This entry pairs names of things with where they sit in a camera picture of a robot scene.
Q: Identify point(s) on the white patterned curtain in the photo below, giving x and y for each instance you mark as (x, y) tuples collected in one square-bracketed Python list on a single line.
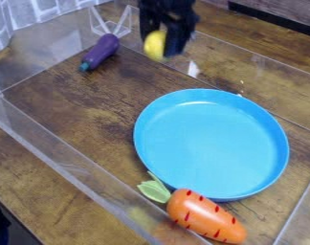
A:
[(22, 13)]

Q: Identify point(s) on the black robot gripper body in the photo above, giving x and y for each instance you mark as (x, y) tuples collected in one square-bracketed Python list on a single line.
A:
[(156, 11)]

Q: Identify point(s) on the orange toy carrot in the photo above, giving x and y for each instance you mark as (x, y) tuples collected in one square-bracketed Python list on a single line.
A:
[(194, 212)]

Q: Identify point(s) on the clear acrylic enclosure wall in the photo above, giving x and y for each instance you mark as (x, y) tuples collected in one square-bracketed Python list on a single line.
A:
[(70, 168)]

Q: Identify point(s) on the purple toy eggplant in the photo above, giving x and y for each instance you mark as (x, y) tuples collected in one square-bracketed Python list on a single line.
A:
[(105, 49)]

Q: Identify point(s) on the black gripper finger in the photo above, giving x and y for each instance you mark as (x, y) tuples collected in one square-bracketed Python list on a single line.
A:
[(149, 24), (180, 33)]

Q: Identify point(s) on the yellow toy lemon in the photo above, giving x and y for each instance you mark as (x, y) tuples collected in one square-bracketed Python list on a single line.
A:
[(154, 45)]

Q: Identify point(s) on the blue round tray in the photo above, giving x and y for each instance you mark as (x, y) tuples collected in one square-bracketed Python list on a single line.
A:
[(210, 141)]

